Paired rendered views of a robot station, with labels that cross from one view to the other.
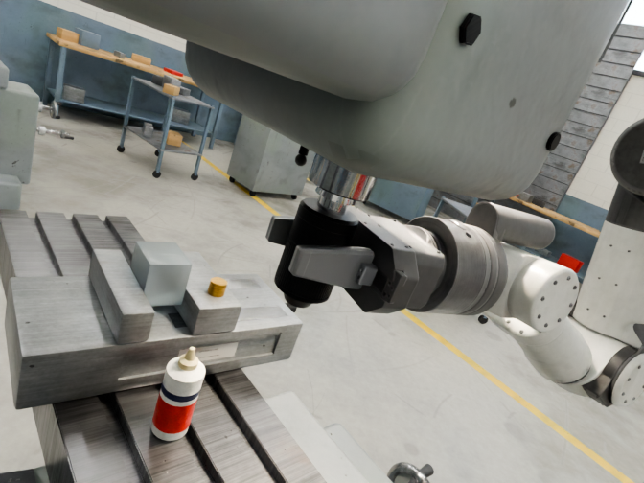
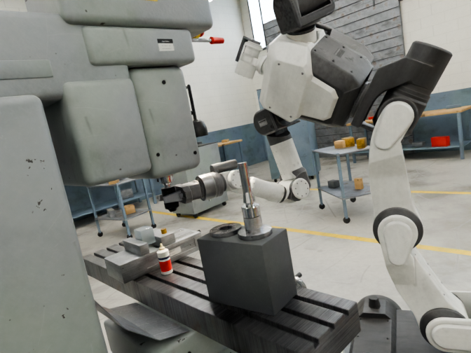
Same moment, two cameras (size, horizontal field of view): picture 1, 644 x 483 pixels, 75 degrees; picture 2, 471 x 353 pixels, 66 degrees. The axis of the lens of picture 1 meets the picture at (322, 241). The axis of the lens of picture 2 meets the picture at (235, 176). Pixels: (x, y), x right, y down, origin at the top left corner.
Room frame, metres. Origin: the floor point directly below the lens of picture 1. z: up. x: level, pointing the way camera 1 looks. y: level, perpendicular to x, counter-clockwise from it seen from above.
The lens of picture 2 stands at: (-0.82, -0.33, 1.44)
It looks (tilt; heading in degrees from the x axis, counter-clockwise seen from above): 9 degrees down; 6
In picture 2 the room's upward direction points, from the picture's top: 11 degrees counter-clockwise
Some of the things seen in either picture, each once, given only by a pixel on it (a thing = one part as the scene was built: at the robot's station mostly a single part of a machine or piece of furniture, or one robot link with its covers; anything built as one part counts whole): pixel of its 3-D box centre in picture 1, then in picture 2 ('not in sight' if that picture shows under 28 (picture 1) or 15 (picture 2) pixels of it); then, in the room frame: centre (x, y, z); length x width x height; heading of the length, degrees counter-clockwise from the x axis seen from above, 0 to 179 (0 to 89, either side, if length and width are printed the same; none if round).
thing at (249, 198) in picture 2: not in sight; (246, 184); (0.07, -0.27, 1.27); 0.03 x 0.03 x 0.11
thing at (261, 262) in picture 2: not in sight; (246, 263); (0.10, -0.23, 1.05); 0.22 x 0.12 x 0.20; 56
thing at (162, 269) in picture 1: (158, 273); (144, 235); (0.47, 0.18, 1.07); 0.06 x 0.05 x 0.06; 45
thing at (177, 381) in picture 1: (180, 388); (164, 258); (0.36, 0.09, 1.01); 0.04 x 0.04 x 0.11
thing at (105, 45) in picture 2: not in sight; (126, 56); (0.27, 0.03, 1.68); 0.34 x 0.24 x 0.10; 137
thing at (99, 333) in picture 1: (172, 311); (155, 247); (0.49, 0.16, 1.01); 0.35 x 0.15 x 0.11; 135
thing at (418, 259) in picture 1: (402, 264); (195, 190); (0.35, -0.07, 1.23); 0.13 x 0.12 x 0.10; 33
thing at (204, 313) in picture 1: (195, 288); (158, 237); (0.51, 0.14, 1.04); 0.15 x 0.06 x 0.04; 45
